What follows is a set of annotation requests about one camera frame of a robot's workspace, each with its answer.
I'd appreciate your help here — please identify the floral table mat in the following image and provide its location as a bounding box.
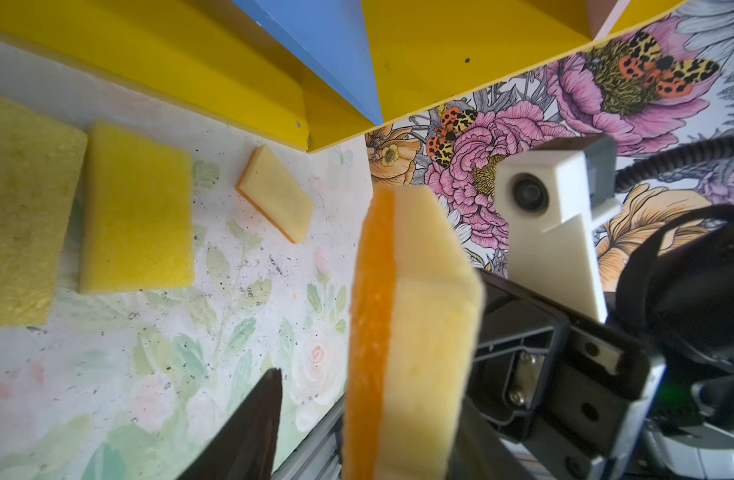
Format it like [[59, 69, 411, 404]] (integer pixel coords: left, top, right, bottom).
[[0, 42, 372, 479]]

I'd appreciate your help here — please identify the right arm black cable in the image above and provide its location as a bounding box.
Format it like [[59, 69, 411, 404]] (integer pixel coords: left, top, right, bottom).
[[612, 133, 734, 194]]

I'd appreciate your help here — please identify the orange-yellow sponge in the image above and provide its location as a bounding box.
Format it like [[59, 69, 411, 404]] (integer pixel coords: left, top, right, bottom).
[[235, 145, 314, 244], [342, 185, 485, 479]]

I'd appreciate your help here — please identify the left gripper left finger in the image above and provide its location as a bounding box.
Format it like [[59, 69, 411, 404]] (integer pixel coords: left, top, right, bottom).
[[179, 368, 283, 480]]

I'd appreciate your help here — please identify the yellow shelf with coloured boards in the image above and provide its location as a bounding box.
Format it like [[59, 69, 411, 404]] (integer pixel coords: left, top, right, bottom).
[[0, 1, 676, 152]]

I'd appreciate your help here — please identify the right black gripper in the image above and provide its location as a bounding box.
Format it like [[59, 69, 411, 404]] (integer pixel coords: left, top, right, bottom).
[[464, 204, 734, 479]]

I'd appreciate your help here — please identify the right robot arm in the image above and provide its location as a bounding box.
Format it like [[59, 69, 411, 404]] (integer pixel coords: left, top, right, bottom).
[[448, 205, 734, 479]]

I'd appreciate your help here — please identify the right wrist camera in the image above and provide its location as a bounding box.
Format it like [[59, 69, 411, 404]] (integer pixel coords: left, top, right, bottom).
[[493, 135, 622, 322]]

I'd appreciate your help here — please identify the aluminium front rail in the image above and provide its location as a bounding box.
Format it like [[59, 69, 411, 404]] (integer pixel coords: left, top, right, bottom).
[[271, 396, 345, 480]]

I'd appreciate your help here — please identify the pale yellow textured sponge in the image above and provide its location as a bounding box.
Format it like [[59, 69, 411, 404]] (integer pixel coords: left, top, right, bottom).
[[0, 96, 88, 327]]

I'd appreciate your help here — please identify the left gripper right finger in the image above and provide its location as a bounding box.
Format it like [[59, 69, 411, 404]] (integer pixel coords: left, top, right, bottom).
[[447, 397, 533, 480]]

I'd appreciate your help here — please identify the bright yellow small sponge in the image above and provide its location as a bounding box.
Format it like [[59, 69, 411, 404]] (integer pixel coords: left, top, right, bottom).
[[79, 122, 195, 294]]

